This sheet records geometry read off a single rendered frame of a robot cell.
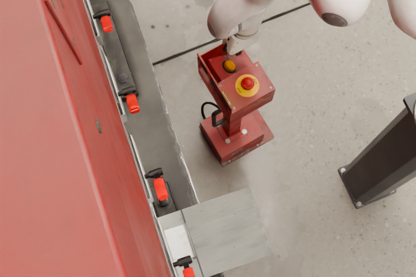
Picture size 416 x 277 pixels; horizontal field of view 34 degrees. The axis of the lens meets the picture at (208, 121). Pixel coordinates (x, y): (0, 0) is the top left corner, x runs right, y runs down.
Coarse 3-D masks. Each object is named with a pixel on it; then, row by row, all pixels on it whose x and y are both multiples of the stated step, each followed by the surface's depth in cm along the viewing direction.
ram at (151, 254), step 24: (72, 0) 108; (72, 24) 90; (96, 48) 132; (96, 72) 106; (96, 96) 89; (120, 120) 132; (120, 144) 106; (120, 168) 89; (120, 192) 76; (144, 192) 132; (144, 216) 106; (144, 240) 89; (144, 264) 77; (168, 264) 133
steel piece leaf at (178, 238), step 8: (184, 224) 170; (168, 232) 170; (176, 232) 170; (184, 232) 170; (168, 240) 169; (176, 240) 169; (184, 240) 169; (176, 248) 169; (184, 248) 169; (192, 248) 169; (176, 256) 168; (184, 256) 168; (192, 256) 168
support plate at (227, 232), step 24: (240, 192) 172; (168, 216) 171; (192, 216) 171; (216, 216) 171; (240, 216) 171; (192, 240) 169; (216, 240) 169; (240, 240) 169; (264, 240) 169; (192, 264) 168; (216, 264) 168; (240, 264) 168
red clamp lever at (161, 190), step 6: (150, 174) 147; (156, 174) 147; (162, 174) 147; (156, 180) 145; (162, 180) 144; (156, 186) 143; (162, 186) 142; (156, 192) 142; (162, 192) 141; (162, 198) 141
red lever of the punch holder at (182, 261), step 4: (188, 256) 143; (180, 260) 142; (184, 260) 142; (188, 260) 142; (176, 264) 142; (180, 264) 142; (184, 264) 142; (188, 264) 141; (184, 268) 141; (188, 268) 140; (192, 268) 140; (184, 272) 139; (188, 272) 139; (192, 272) 139; (184, 276) 139; (188, 276) 138; (192, 276) 138
